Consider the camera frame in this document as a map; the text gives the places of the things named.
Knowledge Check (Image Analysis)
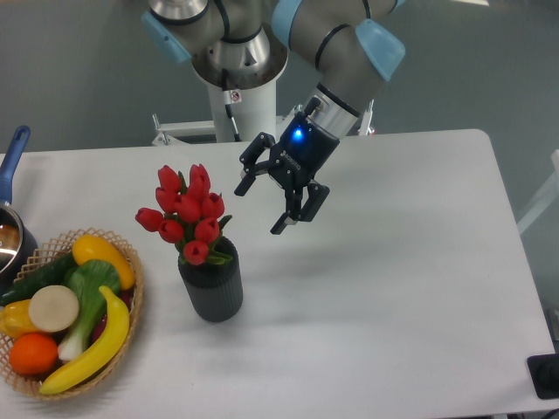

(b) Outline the orange fruit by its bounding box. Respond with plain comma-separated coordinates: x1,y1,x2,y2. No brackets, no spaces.
9,333,58,375

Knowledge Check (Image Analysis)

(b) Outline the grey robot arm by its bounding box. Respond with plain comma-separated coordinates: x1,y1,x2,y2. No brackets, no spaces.
141,1,405,235

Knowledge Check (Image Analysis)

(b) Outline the green bok choy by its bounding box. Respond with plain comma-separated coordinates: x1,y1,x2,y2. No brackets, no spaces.
58,259,121,363

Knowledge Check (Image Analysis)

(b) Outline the green cucumber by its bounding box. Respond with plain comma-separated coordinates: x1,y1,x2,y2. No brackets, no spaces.
1,253,77,306

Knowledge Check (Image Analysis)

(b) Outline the dark grey ribbed vase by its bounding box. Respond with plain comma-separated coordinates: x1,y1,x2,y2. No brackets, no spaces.
178,237,244,323

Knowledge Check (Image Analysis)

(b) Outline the red tulip bouquet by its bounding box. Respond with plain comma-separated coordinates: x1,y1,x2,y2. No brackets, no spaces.
135,164,233,266

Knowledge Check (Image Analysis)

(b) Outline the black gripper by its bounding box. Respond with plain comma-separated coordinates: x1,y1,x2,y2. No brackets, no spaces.
234,112,340,235

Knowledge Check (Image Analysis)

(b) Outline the yellow banana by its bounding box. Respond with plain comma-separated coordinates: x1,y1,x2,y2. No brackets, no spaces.
38,285,130,395

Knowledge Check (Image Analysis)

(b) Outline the red fruit in basket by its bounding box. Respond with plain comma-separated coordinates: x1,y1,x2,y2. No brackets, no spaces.
90,290,134,344

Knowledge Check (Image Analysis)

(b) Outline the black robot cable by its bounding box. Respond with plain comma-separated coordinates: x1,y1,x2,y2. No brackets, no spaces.
220,68,243,143

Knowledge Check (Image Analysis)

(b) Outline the blue handled saucepan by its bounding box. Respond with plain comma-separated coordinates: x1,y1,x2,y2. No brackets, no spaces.
1,126,38,294

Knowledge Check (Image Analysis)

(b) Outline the yellow bell pepper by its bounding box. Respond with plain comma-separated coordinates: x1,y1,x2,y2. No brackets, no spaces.
1,299,40,339

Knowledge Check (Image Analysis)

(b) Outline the black device at edge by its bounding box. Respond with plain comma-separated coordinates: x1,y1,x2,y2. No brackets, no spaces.
527,354,558,400

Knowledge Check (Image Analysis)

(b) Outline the woven wicker basket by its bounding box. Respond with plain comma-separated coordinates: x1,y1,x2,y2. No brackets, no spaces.
1,228,144,401

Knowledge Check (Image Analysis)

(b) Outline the beige round disc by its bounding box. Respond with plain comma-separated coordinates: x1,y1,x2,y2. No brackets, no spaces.
28,285,79,333

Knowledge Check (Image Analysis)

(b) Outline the white frame at right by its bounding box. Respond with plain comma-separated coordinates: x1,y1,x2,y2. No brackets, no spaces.
517,149,558,235

